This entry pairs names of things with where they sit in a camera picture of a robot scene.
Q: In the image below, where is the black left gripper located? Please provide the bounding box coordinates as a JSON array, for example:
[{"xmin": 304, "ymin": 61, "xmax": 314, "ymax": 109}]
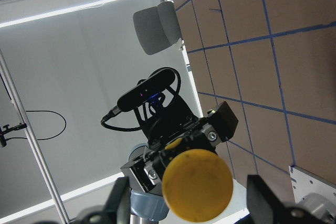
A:
[{"xmin": 121, "ymin": 97, "xmax": 238, "ymax": 193}]

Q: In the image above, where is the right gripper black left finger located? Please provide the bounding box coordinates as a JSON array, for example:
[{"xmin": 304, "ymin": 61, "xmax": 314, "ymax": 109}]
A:
[{"xmin": 103, "ymin": 177, "xmax": 131, "ymax": 224}]

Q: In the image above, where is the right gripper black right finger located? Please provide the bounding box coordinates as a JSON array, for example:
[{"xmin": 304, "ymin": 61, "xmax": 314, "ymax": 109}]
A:
[{"xmin": 247, "ymin": 175, "xmax": 285, "ymax": 224}]

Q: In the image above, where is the yellow push button switch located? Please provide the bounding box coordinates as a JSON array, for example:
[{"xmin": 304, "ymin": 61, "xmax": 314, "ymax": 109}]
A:
[{"xmin": 162, "ymin": 137, "xmax": 234, "ymax": 222}]

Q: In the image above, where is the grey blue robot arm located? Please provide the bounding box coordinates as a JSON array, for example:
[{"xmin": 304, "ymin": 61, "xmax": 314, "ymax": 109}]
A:
[{"xmin": 101, "ymin": 93, "xmax": 238, "ymax": 222}]

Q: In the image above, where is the grey office chair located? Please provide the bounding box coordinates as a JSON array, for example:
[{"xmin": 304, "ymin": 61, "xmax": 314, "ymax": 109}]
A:
[{"xmin": 133, "ymin": 1, "xmax": 183, "ymax": 55}]

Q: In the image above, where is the white metal bracket plate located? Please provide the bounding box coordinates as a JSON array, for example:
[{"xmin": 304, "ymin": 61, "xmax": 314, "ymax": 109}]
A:
[{"xmin": 288, "ymin": 165, "xmax": 336, "ymax": 224}]

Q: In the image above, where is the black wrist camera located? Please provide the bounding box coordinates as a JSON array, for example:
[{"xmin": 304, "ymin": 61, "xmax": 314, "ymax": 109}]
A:
[{"xmin": 117, "ymin": 68, "xmax": 179, "ymax": 112}]

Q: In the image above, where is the aluminium frame post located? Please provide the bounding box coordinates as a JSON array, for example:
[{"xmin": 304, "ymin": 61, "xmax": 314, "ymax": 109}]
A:
[{"xmin": 1, "ymin": 52, "xmax": 70, "ymax": 223}]

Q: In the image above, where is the thin black cable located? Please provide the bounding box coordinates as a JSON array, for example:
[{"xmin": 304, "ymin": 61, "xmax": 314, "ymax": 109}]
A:
[{"xmin": 5, "ymin": 110, "xmax": 67, "ymax": 141}]

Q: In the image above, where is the black clamp on frame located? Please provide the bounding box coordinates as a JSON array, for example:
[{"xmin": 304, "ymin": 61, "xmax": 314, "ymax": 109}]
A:
[{"xmin": 1, "ymin": 123, "xmax": 27, "ymax": 147}]

